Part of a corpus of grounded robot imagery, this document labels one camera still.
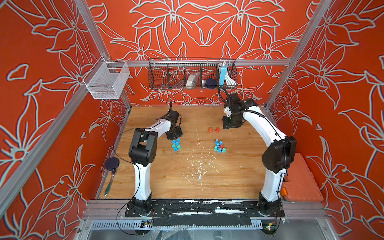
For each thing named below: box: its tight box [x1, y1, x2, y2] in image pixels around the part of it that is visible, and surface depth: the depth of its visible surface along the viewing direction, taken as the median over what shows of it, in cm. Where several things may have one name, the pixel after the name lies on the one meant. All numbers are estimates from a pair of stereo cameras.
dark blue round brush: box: [104, 157, 120, 197], surface depth 89 cm
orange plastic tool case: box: [281, 152, 324, 202], surface depth 77 cm
